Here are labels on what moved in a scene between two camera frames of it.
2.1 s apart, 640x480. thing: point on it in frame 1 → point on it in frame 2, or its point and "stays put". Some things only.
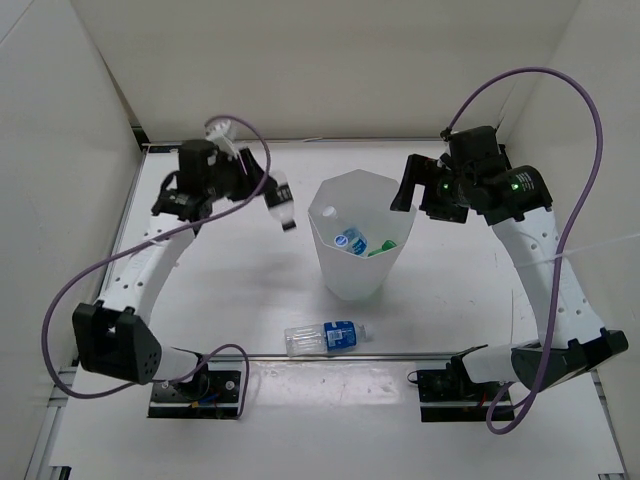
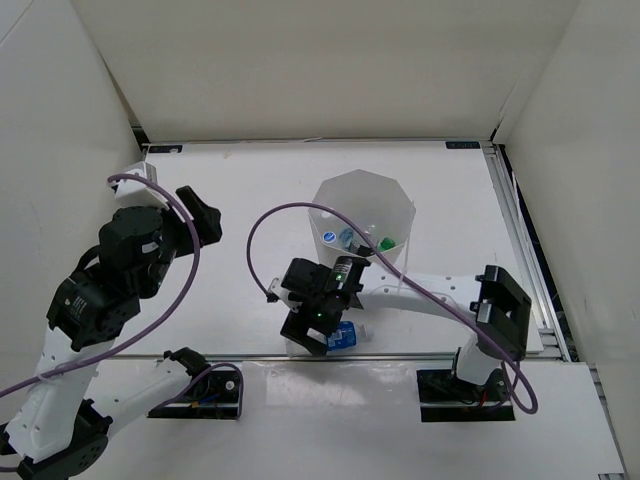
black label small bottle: [280, 201] → [360, 250]
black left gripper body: [230, 178] → [177, 242]
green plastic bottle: [385, 246] stays put
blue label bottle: [331, 336] stays put
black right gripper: [416, 173] → [296, 329]
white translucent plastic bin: [347, 274] stays put
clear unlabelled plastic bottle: [341, 240] → [329, 237]
